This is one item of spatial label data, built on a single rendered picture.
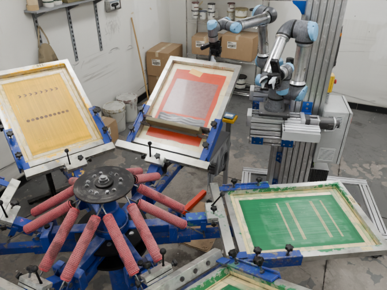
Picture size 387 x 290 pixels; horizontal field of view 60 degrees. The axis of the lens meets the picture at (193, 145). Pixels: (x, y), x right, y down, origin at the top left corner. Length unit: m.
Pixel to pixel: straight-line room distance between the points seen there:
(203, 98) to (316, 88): 0.87
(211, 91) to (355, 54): 3.59
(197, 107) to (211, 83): 0.23
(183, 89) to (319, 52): 1.00
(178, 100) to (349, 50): 3.71
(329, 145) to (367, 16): 3.06
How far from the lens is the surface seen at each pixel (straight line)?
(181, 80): 2.60
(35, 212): 2.00
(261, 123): 2.60
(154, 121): 2.33
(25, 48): 3.93
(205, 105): 2.42
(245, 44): 5.44
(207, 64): 2.61
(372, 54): 5.76
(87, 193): 1.71
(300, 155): 2.98
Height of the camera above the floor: 2.35
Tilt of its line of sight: 32 degrees down
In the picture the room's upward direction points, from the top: straight up
